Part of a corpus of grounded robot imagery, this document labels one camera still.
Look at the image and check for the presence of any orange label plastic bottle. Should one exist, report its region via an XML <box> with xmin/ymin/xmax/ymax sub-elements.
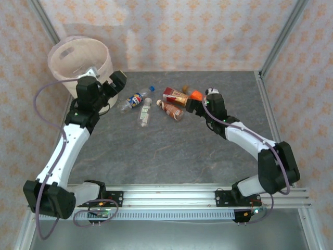
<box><xmin>182</xmin><ymin>85</ymin><xmax>204</xmax><ymax>102</ymax></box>

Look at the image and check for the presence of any brown label plastic bottle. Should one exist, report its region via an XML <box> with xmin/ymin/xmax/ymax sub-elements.
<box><xmin>156</xmin><ymin>99</ymin><xmax>185</xmax><ymax>122</ymax></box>

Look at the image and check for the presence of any red drink carton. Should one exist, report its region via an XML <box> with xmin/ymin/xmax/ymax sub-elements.
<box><xmin>162</xmin><ymin>87</ymin><xmax>189</xmax><ymax>107</ymax></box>

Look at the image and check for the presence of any clear bottle white label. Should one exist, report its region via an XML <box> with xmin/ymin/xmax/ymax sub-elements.
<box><xmin>137</xmin><ymin>97</ymin><xmax>153</xmax><ymax>128</ymax></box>

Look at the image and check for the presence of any pepsi bottle blue cap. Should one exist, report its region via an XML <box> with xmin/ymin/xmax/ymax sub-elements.
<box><xmin>119</xmin><ymin>85</ymin><xmax>156</xmax><ymax>114</ymax></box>

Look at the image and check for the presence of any small circuit board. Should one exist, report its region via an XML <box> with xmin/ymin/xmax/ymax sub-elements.
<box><xmin>243</xmin><ymin>207</ymin><xmax>268</xmax><ymax>217</ymax></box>
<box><xmin>88</xmin><ymin>207</ymin><xmax>110</xmax><ymax>219</ymax></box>

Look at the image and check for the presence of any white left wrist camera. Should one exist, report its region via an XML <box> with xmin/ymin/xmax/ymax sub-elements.
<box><xmin>85</xmin><ymin>67</ymin><xmax>101</xmax><ymax>78</ymax></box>

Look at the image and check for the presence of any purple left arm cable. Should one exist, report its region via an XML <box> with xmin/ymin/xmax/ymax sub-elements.
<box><xmin>34</xmin><ymin>78</ymin><xmax>119</xmax><ymax>240</ymax></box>

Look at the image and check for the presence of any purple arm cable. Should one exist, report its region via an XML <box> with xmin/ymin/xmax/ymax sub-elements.
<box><xmin>34</xmin><ymin>78</ymin><xmax>119</xmax><ymax>240</ymax></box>
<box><xmin>202</xmin><ymin>103</ymin><xmax>291</xmax><ymax>224</ymax></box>

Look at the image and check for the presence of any aluminium frame post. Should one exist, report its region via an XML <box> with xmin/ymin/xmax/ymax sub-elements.
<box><xmin>14</xmin><ymin>208</ymin><xmax>40</xmax><ymax>250</ymax></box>
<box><xmin>27</xmin><ymin>0</ymin><xmax>62</xmax><ymax>44</ymax></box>
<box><xmin>259</xmin><ymin>0</ymin><xmax>311</xmax><ymax>78</ymax></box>
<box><xmin>298</xmin><ymin>205</ymin><xmax>326</xmax><ymax>250</ymax></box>

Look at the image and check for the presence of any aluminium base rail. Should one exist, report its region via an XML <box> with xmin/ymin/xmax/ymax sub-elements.
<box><xmin>27</xmin><ymin>183</ymin><xmax>313</xmax><ymax>209</ymax></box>

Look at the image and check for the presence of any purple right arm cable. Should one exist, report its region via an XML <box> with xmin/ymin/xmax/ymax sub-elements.
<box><xmin>202</xmin><ymin>103</ymin><xmax>291</xmax><ymax>224</ymax></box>

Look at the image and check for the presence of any slotted cable duct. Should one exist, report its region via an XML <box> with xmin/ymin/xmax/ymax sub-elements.
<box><xmin>39</xmin><ymin>210</ymin><xmax>236</xmax><ymax>221</ymax></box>

